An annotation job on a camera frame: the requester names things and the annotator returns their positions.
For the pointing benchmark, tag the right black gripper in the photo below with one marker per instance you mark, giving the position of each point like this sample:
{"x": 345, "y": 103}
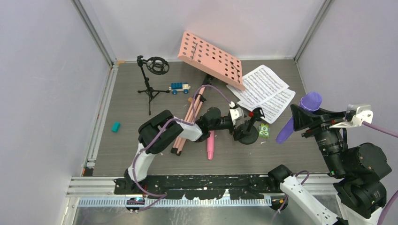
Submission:
{"x": 319, "y": 119}

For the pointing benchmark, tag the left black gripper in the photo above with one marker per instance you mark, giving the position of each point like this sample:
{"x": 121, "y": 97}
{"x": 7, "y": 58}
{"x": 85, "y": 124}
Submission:
{"x": 239, "y": 134}

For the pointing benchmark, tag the black round base mic stand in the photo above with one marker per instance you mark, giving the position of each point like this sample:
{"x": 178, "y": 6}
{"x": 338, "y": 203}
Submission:
{"x": 255, "y": 115}

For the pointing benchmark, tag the purple microphone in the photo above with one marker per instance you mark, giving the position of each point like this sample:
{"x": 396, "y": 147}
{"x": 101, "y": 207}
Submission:
{"x": 311, "y": 102}

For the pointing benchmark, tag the pink microphone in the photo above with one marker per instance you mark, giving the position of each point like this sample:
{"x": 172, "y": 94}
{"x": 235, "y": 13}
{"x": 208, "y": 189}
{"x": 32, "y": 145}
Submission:
{"x": 210, "y": 145}

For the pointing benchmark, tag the sheet music page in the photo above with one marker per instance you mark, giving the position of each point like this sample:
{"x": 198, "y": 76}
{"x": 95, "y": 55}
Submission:
{"x": 273, "y": 108}
{"x": 261, "y": 84}

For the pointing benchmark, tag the pink music stand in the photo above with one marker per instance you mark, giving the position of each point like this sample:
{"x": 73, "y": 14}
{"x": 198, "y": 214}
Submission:
{"x": 210, "y": 63}

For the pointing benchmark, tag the black tripod shock mount stand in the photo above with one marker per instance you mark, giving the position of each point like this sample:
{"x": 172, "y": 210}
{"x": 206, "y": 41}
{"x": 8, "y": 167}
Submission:
{"x": 157, "y": 66}

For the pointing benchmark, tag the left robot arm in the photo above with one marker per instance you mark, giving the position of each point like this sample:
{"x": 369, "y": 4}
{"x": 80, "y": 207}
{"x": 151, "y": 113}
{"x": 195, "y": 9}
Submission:
{"x": 158, "y": 133}

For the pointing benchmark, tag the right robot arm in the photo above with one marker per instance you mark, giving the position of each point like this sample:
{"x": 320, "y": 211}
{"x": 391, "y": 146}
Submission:
{"x": 358, "y": 170}

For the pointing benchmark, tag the green owl number tile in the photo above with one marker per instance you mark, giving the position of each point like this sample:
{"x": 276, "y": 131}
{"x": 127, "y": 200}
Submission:
{"x": 264, "y": 130}

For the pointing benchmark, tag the blue white toy car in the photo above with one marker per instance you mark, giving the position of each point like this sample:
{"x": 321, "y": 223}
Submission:
{"x": 179, "y": 87}

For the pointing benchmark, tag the teal block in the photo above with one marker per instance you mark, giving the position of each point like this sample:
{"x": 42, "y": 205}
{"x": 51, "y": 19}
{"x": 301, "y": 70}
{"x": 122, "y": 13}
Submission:
{"x": 116, "y": 126}

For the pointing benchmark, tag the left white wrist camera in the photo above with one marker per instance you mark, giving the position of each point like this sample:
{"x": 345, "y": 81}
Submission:
{"x": 235, "y": 112}

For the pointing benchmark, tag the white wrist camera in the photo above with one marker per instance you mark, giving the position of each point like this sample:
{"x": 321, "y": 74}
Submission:
{"x": 235, "y": 112}
{"x": 355, "y": 116}

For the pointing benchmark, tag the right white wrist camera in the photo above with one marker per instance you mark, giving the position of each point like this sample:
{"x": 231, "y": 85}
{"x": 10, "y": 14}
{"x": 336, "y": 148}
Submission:
{"x": 355, "y": 116}

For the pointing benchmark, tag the slotted cable duct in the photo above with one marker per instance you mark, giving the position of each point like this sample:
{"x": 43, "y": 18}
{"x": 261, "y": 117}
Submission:
{"x": 184, "y": 202}

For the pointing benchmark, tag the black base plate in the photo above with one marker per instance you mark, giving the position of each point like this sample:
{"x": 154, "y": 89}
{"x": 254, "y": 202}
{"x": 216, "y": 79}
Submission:
{"x": 203, "y": 187}

